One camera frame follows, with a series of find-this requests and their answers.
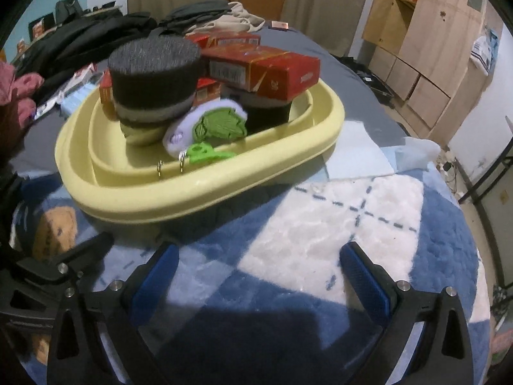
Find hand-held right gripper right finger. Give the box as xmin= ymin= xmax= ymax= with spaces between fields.
xmin=340 ymin=241 xmax=475 ymax=385

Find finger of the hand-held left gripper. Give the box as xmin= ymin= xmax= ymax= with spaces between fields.
xmin=15 ymin=232 xmax=115 ymax=285

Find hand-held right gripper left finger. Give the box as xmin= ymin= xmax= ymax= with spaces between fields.
xmin=47 ymin=243 xmax=181 ymax=385

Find yellow plastic tray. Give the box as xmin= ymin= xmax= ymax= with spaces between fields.
xmin=55 ymin=76 xmax=346 ymax=224

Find purple plush keychain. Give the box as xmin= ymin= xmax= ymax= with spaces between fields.
xmin=154 ymin=98 xmax=249 ymax=178

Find small black foam cylinder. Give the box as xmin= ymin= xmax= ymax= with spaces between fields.
xmin=224 ymin=88 xmax=295 ymax=135

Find large black foam cylinder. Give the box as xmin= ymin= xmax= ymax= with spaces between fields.
xmin=107 ymin=35 xmax=202 ymax=126

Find pile of red cigarette boxes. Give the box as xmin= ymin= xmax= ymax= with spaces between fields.
xmin=98 ymin=32 xmax=321 ymax=121

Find blue white checked blanket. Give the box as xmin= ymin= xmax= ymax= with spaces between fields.
xmin=8 ymin=136 xmax=495 ymax=385

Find light blue sheet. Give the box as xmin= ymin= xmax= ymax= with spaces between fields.
xmin=326 ymin=122 xmax=395 ymax=179

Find white tissue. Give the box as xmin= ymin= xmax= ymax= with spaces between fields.
xmin=395 ymin=136 xmax=441 ymax=169

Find black folding table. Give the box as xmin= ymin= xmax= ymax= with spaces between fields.
xmin=457 ymin=114 xmax=513 ymax=285

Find pink cloth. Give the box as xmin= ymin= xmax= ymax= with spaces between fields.
xmin=0 ymin=61 xmax=45 ymax=123

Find black equipment case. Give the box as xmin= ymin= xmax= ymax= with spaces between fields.
xmin=341 ymin=54 xmax=395 ymax=107

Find black clothing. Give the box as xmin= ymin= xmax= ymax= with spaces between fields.
xmin=14 ymin=8 xmax=157 ymax=101

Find white striped garment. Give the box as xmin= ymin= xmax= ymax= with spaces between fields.
xmin=471 ymin=28 xmax=500 ymax=76

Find wooden wardrobe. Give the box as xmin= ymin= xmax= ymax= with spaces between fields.
xmin=363 ymin=0 xmax=503 ymax=147

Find dark green cloth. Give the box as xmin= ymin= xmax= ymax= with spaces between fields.
xmin=158 ymin=2 xmax=233 ymax=33

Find beige cloth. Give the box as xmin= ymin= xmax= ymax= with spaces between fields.
xmin=188 ymin=2 xmax=265 ymax=35

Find floor cables with power strip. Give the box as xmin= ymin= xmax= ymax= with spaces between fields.
xmin=439 ymin=158 xmax=461 ymax=193

